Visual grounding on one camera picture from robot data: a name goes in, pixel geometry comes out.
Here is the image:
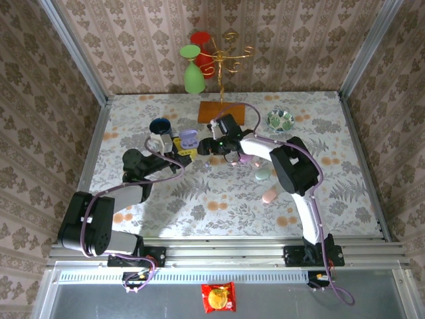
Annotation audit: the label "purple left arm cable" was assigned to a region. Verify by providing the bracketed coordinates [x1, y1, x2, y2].
[80, 138, 186, 294]

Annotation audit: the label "green wine glass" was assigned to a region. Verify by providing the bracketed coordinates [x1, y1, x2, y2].
[179, 44, 207, 95]

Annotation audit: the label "black connector board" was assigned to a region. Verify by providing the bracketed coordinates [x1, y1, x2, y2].
[122, 270, 157, 294]
[307, 270, 337, 290]

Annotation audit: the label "slotted grey cable duct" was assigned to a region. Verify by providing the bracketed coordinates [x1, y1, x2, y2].
[56, 268, 311, 285]

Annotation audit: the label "dark blue mug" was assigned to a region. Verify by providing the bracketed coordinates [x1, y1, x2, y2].
[149, 118, 173, 138]

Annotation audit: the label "red snack packet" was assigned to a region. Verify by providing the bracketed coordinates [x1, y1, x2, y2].
[201, 281, 237, 314]

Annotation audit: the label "red wine glass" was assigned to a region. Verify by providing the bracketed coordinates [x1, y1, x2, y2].
[190, 31, 217, 80]

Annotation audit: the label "lavender earbud case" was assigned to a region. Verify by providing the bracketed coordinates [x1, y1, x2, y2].
[178, 129, 201, 150]

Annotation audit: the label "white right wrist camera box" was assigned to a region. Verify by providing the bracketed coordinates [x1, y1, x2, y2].
[207, 120, 222, 140]

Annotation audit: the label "gold wire glass rack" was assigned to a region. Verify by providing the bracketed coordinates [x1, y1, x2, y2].
[205, 31, 256, 116]

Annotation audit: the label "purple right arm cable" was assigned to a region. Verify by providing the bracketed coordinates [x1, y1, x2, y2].
[211, 102, 356, 306]

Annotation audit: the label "aluminium table side rail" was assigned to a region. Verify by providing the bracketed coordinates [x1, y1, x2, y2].
[71, 96, 112, 240]
[337, 91, 392, 242]

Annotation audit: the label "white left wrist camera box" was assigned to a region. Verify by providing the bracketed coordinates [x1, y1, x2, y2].
[149, 132, 174, 154]

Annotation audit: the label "floral print tablecloth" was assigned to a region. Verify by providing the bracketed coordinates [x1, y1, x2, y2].
[85, 90, 383, 239]

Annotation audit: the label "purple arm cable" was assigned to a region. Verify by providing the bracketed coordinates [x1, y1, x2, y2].
[211, 102, 356, 306]
[80, 138, 186, 294]

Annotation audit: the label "peach pink earbud case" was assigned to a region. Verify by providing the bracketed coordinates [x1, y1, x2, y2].
[261, 186, 278, 205]

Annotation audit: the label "grey metal panel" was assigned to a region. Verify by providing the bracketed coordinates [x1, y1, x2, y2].
[39, 268, 419, 319]

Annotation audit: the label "aluminium frame post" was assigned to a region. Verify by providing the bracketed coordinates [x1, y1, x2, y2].
[339, 0, 404, 98]
[38, 0, 110, 106]

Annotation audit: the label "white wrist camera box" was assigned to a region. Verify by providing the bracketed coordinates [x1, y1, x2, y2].
[207, 120, 222, 140]
[149, 132, 174, 154]

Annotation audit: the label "orange wooden base board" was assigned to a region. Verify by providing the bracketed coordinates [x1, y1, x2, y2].
[197, 101, 246, 126]

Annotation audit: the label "leaf pattern ceramic bowl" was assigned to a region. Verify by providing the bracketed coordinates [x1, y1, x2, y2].
[266, 108, 296, 134]

